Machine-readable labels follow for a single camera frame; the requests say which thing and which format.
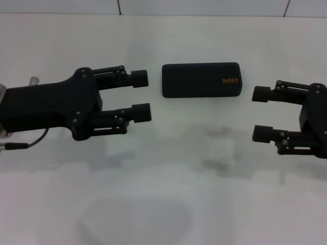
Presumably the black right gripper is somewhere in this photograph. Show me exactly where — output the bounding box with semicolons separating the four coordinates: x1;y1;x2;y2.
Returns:
251;80;327;159

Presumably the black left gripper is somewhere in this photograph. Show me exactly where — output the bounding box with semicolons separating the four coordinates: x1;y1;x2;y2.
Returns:
4;67;103;141

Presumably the black glasses case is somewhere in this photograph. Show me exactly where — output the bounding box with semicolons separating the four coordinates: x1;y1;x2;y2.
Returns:
161;62;243;99

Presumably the black cable with silver connector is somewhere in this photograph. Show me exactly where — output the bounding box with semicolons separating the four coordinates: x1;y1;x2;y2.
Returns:
0;127;51;153

